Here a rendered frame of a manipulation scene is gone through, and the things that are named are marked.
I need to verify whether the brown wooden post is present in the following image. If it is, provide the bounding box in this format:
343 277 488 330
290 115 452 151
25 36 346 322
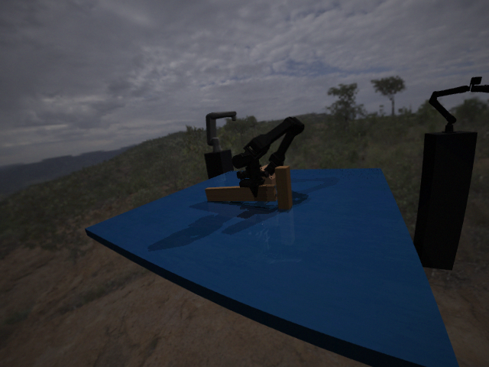
274 166 292 209

